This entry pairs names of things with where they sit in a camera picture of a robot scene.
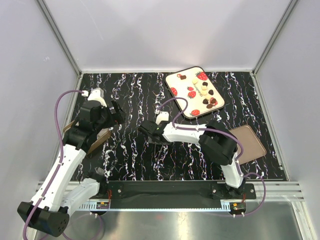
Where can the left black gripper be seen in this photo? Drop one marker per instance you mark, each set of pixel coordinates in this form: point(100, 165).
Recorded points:
point(113, 119)

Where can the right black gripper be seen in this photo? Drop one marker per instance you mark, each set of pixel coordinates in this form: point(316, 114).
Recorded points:
point(151, 139)

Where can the metal tongs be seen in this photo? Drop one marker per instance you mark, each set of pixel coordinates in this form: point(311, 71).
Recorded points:
point(154, 164)

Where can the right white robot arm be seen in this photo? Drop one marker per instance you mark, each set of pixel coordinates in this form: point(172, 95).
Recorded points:
point(219, 146)

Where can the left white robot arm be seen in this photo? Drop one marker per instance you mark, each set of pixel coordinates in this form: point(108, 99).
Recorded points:
point(49, 211)

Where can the round white chocolate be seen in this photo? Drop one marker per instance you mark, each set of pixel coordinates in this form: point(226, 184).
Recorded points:
point(195, 80)

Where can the gold tin box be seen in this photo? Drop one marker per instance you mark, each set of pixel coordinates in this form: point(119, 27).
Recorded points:
point(101, 138)

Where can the strawberry print tray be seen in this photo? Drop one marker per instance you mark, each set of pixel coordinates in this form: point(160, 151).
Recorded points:
point(189, 97)

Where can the left controller board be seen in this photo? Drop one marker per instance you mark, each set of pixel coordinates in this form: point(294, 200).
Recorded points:
point(103, 205)

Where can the controller board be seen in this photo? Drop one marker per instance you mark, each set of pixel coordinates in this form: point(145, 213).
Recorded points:
point(103, 205)
point(239, 206)

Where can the rose gold tin lid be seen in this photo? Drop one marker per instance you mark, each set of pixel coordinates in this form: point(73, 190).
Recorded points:
point(253, 148)

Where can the right controller board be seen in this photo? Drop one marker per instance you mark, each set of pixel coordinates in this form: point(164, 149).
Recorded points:
point(239, 206)

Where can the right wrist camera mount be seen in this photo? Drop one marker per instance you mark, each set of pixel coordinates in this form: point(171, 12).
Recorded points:
point(162, 116)

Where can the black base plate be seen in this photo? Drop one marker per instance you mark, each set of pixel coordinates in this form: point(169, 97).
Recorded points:
point(181, 194)

